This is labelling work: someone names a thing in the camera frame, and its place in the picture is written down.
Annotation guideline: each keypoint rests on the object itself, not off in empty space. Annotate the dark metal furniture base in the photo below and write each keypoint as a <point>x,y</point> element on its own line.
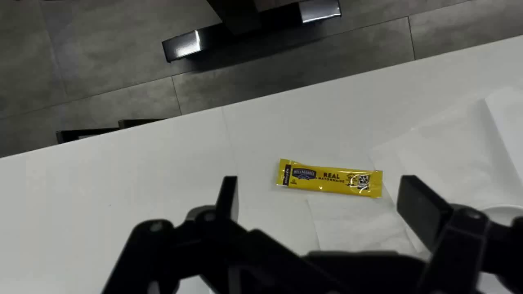
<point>251,25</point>

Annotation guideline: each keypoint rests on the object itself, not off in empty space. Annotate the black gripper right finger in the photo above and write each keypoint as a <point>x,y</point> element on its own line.
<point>423,208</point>

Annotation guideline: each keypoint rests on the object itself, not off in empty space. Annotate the white paper napkin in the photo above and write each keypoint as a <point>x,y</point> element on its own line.
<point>458,157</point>

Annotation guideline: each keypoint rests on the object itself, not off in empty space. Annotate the yellow mayonnaise packet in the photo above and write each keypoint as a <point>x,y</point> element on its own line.
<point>329,178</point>

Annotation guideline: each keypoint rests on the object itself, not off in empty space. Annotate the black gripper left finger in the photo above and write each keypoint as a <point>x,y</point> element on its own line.
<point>226,196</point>

